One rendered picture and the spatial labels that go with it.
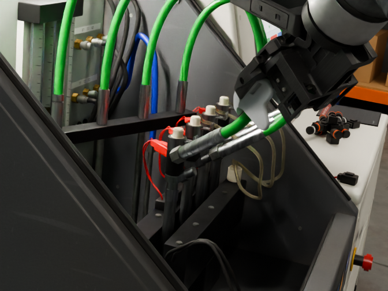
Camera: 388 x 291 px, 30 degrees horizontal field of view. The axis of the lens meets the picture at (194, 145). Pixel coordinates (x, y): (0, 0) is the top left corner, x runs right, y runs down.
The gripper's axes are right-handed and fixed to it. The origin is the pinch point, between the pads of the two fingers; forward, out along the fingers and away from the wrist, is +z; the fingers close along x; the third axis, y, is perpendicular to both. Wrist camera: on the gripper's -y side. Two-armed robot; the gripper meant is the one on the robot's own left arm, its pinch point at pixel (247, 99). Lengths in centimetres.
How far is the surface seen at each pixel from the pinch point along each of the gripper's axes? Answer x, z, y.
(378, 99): 388, 365, -92
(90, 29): 7, 40, -38
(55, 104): -11.2, 28.0, -19.6
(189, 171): 0.5, 22.1, -0.1
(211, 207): 8.3, 35.4, 3.4
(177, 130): 0.4, 19.1, -5.9
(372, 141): 69, 59, -1
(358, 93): 380, 374, -105
